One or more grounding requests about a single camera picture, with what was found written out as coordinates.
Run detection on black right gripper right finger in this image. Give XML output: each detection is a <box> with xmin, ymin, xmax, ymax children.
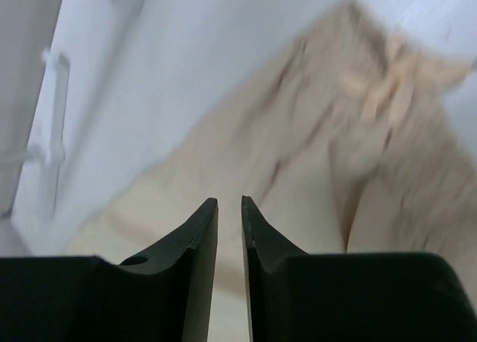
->
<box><xmin>241</xmin><ymin>196</ymin><xmax>306</xmax><ymax>341</ymax></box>

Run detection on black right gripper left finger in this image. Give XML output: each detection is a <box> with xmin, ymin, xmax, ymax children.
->
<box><xmin>119</xmin><ymin>198</ymin><xmax>218</xmax><ymax>341</ymax></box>

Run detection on beige trousers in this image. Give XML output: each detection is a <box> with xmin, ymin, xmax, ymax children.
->
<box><xmin>66</xmin><ymin>0</ymin><xmax>476</xmax><ymax>341</ymax></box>

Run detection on white clothes rack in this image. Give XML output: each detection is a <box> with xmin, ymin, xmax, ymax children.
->
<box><xmin>1</xmin><ymin>0</ymin><xmax>144</xmax><ymax>221</ymax></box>

